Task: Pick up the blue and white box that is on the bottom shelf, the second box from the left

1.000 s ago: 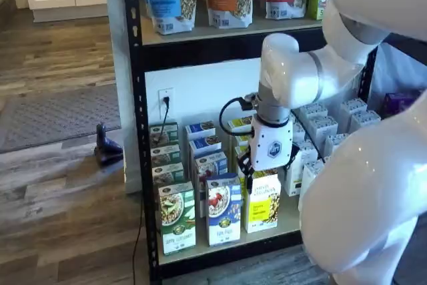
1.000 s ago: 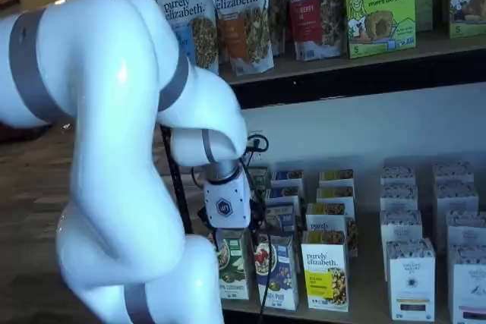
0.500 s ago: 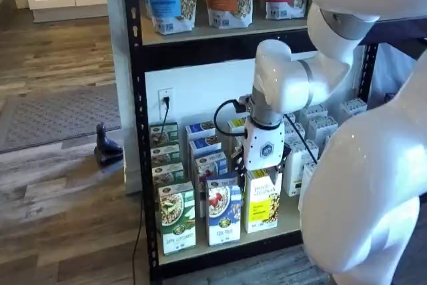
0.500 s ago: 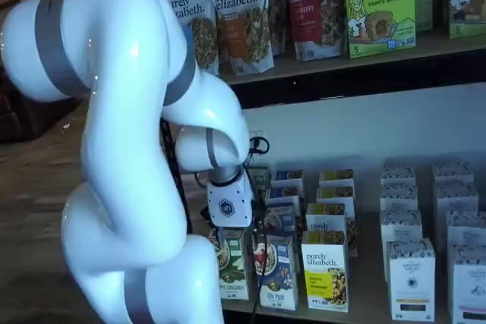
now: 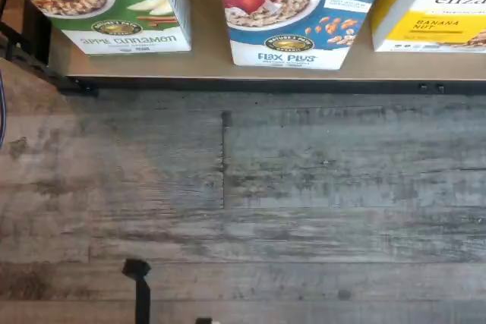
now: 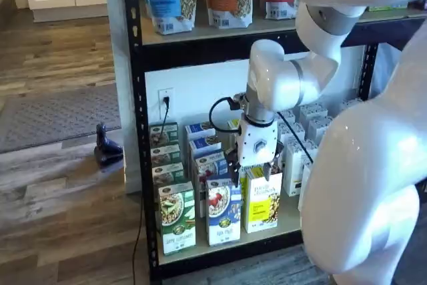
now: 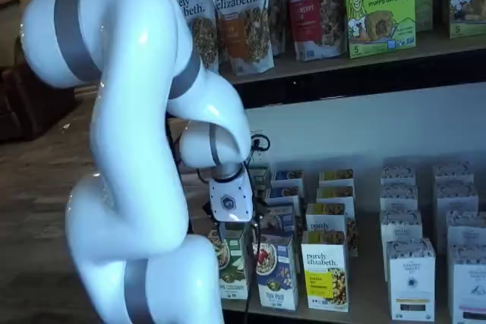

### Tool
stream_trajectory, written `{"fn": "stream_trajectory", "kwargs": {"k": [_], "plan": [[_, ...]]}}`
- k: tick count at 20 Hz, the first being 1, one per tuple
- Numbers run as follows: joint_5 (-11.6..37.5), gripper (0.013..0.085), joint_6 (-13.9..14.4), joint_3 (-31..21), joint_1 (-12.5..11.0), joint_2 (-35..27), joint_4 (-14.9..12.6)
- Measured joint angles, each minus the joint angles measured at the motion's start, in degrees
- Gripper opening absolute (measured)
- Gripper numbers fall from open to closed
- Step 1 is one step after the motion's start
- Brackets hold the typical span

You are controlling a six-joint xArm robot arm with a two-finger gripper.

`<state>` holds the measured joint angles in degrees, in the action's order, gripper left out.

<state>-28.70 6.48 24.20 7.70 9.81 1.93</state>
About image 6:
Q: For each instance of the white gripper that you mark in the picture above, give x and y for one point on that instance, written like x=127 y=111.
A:
x=258 y=145

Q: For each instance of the blue and white oatmeal box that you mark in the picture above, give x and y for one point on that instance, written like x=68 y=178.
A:
x=210 y=163
x=200 y=129
x=205 y=146
x=223 y=211

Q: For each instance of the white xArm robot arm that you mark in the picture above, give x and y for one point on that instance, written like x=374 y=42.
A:
x=367 y=165

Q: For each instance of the yellow white purely elizabeth box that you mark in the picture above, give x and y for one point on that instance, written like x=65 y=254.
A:
x=233 y=124
x=243 y=185
x=263 y=205

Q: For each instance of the white box dark stripe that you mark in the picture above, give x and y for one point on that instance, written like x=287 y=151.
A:
x=293 y=171
x=293 y=131
x=287 y=117
x=305 y=185

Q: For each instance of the green oatmeal box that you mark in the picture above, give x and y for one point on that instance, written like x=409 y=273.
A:
x=163 y=135
x=166 y=173
x=165 y=155
x=177 y=218

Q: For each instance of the black metal shelf rack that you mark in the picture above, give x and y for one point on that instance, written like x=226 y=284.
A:
x=136 y=98

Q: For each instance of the green Bobo's peanut butter box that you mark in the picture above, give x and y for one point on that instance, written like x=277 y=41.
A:
x=387 y=8

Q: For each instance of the dark glossy figurine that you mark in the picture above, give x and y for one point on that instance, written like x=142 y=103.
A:
x=106 y=155

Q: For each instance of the grey floor rug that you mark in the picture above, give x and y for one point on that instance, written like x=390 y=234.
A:
x=50 y=118

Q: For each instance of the white wall outlet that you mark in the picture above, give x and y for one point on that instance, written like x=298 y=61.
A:
x=166 y=91

